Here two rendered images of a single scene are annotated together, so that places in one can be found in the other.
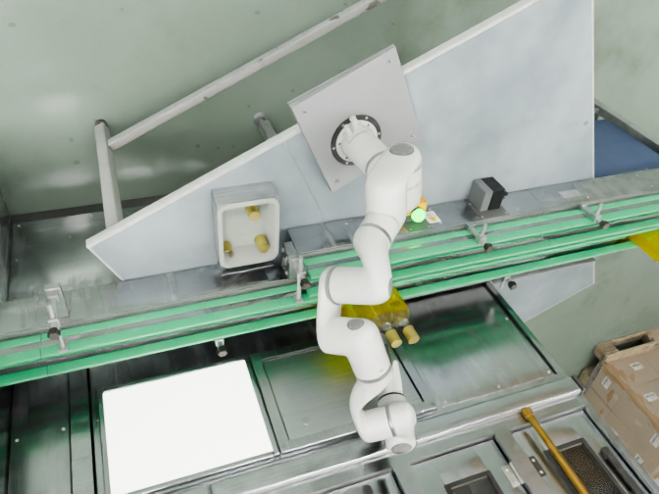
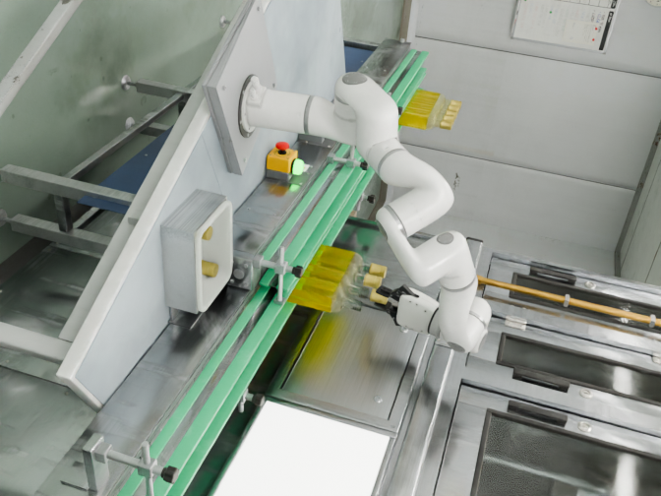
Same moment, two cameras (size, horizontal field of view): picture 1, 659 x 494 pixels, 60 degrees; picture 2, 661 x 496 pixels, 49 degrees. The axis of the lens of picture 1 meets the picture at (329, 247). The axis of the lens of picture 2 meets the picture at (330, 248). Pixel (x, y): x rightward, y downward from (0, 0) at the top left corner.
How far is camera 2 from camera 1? 1.12 m
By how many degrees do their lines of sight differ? 40
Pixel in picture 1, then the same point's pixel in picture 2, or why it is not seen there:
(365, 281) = (436, 195)
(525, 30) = not seen: outside the picture
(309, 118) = (225, 93)
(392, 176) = (385, 99)
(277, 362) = (292, 380)
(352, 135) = (260, 98)
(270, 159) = (194, 161)
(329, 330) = (430, 258)
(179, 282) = (164, 362)
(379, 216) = (389, 142)
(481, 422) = not seen: hidden behind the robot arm
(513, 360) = not seen: hidden behind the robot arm
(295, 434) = (385, 413)
